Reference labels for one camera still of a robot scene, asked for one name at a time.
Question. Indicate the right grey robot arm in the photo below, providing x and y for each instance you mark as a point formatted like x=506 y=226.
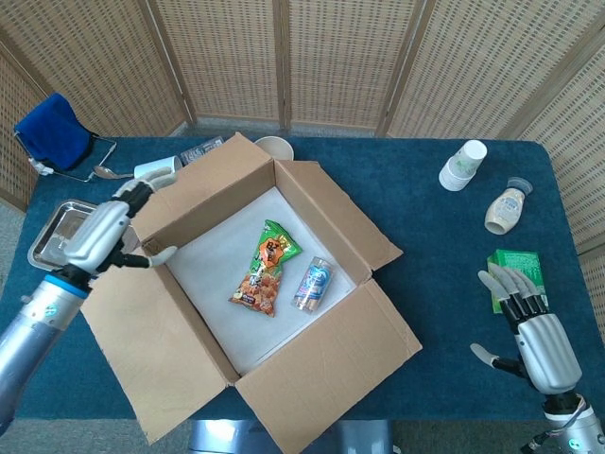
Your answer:
x=567 y=421

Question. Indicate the blue table cloth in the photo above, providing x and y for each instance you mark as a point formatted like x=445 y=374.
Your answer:
x=449 y=227

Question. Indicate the stack of paper cups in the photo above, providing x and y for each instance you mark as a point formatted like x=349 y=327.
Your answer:
x=461 y=168

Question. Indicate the clear box of chocolates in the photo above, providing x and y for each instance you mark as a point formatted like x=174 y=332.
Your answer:
x=198 y=152

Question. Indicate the mayonnaise squeeze bottle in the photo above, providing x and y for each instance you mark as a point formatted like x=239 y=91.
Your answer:
x=503 y=210

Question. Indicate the pale blue plastic mug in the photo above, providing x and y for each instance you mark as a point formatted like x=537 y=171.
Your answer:
x=151 y=170

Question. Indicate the beige bowl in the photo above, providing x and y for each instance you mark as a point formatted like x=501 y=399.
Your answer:
x=279 y=146

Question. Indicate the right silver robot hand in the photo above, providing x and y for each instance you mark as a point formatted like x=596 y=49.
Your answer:
x=548 y=354

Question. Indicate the green carton box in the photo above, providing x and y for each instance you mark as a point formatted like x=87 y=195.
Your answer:
x=520 y=257

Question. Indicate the red cardboard box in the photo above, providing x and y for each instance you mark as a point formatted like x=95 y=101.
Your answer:
x=156 y=340

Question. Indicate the metal spoon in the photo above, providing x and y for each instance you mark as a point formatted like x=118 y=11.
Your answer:
x=103 y=171

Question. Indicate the white foam liner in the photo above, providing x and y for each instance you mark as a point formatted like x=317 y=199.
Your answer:
x=212 y=293

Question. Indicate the clear can with blue label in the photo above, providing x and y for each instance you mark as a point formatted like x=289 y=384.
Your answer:
x=313 y=284

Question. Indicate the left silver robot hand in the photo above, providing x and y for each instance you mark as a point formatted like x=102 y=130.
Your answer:
x=94 y=236

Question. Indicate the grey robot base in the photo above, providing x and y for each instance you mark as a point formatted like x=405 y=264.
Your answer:
x=217 y=435

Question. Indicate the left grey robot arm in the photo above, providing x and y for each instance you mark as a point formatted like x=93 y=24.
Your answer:
x=28 y=331

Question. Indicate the steel tray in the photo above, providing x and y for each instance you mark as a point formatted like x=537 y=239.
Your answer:
x=52 y=232

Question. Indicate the wicker folding screen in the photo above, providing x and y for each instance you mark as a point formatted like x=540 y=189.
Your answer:
x=331 y=57

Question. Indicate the green orange snack bag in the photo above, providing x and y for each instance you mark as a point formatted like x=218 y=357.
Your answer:
x=264 y=274

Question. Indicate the white clip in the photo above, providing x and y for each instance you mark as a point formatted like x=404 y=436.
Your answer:
x=41 y=166

